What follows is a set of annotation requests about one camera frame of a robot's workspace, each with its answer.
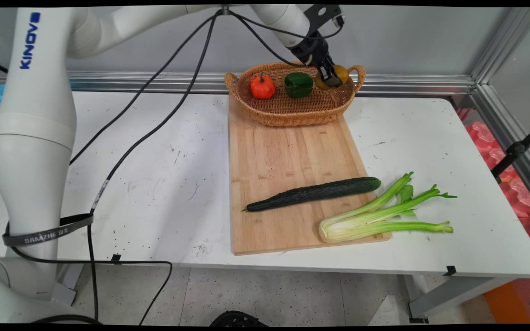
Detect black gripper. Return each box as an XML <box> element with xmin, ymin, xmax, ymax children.
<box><xmin>287</xmin><ymin>33</ymin><xmax>344</xmax><ymax>88</ymax></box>

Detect brown potato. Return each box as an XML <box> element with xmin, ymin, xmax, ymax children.
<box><xmin>315</xmin><ymin>64</ymin><xmax>350</xmax><ymax>91</ymax></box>

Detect green bell pepper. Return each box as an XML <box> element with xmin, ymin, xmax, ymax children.
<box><xmin>284</xmin><ymin>72</ymin><xmax>314</xmax><ymax>99</ymax></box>

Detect woven wicker basket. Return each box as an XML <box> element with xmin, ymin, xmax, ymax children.
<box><xmin>224</xmin><ymin>61</ymin><xmax>367</xmax><ymax>127</ymax></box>

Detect red tomato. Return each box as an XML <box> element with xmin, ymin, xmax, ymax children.
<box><xmin>250</xmin><ymin>72</ymin><xmax>277</xmax><ymax>100</ymax></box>

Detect wooden cutting board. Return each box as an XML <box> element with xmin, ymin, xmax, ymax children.
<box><xmin>228</xmin><ymin>94</ymin><xmax>393</xmax><ymax>256</ymax></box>

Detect dark green cucumber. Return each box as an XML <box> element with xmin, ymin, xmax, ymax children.
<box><xmin>243</xmin><ymin>177</ymin><xmax>382</xmax><ymax>213</ymax></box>

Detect green celery bunch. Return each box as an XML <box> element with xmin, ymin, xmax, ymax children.
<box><xmin>318</xmin><ymin>172</ymin><xmax>458</xmax><ymax>244</ymax></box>

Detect black tripod stand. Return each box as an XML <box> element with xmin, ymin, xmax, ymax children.
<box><xmin>490</xmin><ymin>118</ymin><xmax>530</xmax><ymax>184</ymax></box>

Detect red foam floor mat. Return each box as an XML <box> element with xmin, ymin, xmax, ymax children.
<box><xmin>464</xmin><ymin>121</ymin><xmax>530</xmax><ymax>259</ymax></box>

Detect grey metal table leg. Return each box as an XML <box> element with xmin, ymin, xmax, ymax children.
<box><xmin>403</xmin><ymin>274</ymin><xmax>519</xmax><ymax>324</ymax></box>
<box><xmin>51</xmin><ymin>263</ymin><xmax>84</xmax><ymax>306</ymax></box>

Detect black round floor object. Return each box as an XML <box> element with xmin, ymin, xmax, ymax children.
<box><xmin>209</xmin><ymin>310</ymin><xmax>269</xmax><ymax>327</ymax></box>

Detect orange floor panel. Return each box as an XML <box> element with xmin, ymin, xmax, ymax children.
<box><xmin>483</xmin><ymin>280</ymin><xmax>530</xmax><ymax>325</ymax></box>

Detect black grey camera mount bracket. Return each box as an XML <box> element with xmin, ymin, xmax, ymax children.
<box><xmin>303</xmin><ymin>5</ymin><xmax>346</xmax><ymax>29</ymax></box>

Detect long aluminium frame rail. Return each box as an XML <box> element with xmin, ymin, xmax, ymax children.
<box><xmin>0</xmin><ymin>70</ymin><xmax>476</xmax><ymax>97</ymax></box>

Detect slanted aluminium frame rail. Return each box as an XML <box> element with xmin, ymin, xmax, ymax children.
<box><xmin>469</xmin><ymin>84</ymin><xmax>530</xmax><ymax>214</ymax></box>

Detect aluminium frame corner post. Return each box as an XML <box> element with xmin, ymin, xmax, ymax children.
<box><xmin>470</xmin><ymin>7</ymin><xmax>530</xmax><ymax>86</ymax></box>

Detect grey velcro cable strap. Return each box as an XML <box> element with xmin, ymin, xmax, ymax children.
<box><xmin>1</xmin><ymin>213</ymin><xmax>95</xmax><ymax>248</ymax></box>

